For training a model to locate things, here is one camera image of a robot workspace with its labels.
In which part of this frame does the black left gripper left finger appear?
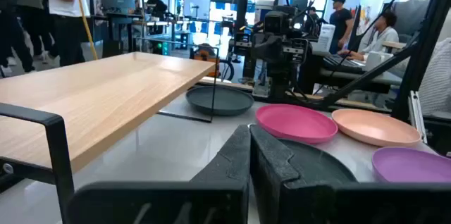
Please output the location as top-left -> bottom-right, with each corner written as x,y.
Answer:
66,124 -> 252,224

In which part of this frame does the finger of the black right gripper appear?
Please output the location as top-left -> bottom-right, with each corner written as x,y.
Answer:
271,35 -> 285,61
256,36 -> 273,61

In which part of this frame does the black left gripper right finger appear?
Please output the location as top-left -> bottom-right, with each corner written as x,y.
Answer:
249,124 -> 451,224

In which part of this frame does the dark grey plastic plate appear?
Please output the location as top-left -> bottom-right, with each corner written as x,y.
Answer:
278,138 -> 359,184
185,85 -> 255,117

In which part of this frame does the magenta plastic plate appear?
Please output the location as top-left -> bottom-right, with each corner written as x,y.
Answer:
255,103 -> 339,145

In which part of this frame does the peach plastic plate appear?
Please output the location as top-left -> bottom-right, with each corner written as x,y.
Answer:
330,108 -> 423,148

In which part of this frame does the purple plastic plate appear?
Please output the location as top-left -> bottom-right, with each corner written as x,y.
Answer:
371,146 -> 451,184

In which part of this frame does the white box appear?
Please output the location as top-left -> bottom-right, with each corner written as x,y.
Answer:
311,23 -> 335,56

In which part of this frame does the black keyboard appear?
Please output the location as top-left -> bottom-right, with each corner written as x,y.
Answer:
322,54 -> 366,74

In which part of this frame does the orange shop vacuum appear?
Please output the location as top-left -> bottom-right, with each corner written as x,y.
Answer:
190,42 -> 221,78

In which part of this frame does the grey desk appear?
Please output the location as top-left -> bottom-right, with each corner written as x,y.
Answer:
319,67 -> 404,94

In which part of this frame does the white display screen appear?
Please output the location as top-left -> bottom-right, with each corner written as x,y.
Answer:
182,0 -> 211,21

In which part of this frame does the white container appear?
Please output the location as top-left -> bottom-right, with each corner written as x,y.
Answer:
364,50 -> 395,73

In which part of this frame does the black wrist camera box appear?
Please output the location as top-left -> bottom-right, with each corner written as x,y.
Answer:
263,9 -> 294,37

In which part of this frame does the black aluminium frame post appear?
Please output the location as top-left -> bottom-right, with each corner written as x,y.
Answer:
391,0 -> 451,121
235,0 -> 252,37

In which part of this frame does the black diagonal frame brace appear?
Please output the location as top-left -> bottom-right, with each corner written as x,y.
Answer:
309,42 -> 419,111

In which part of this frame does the silver metal bracket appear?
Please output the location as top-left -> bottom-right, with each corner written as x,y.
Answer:
407,90 -> 428,144

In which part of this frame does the wooden shelf with black frame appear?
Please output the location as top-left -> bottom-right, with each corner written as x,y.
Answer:
0,36 -> 220,224

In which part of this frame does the yellow hanging cable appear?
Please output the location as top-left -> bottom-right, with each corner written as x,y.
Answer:
68,0 -> 99,61

